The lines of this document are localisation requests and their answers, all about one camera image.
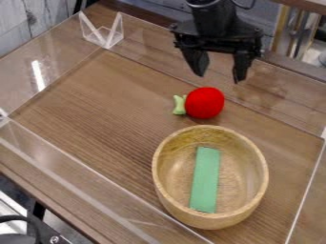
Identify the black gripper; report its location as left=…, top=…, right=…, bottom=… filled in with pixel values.
left=170, top=0, right=262, bottom=84

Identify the green flat stick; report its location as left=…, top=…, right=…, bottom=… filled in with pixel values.
left=189, top=147, right=221, bottom=214

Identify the brown wooden bowl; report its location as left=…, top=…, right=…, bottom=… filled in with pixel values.
left=151, top=125, right=269, bottom=230

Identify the red plush tomato toy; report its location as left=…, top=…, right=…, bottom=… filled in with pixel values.
left=173, top=87, right=226, bottom=119

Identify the clear acrylic front panel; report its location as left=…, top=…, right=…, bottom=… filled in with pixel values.
left=0, top=110, right=213, bottom=244

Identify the black table leg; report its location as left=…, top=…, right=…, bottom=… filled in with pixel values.
left=31, top=200, right=46, bottom=220

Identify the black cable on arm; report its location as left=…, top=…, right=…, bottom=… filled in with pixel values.
left=232, top=0, right=258, bottom=10

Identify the gold metal chair frame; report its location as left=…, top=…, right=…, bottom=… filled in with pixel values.
left=272, top=0, right=326, bottom=59

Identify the clear acrylic corner bracket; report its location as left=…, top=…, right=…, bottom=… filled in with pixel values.
left=78, top=11, right=123, bottom=50

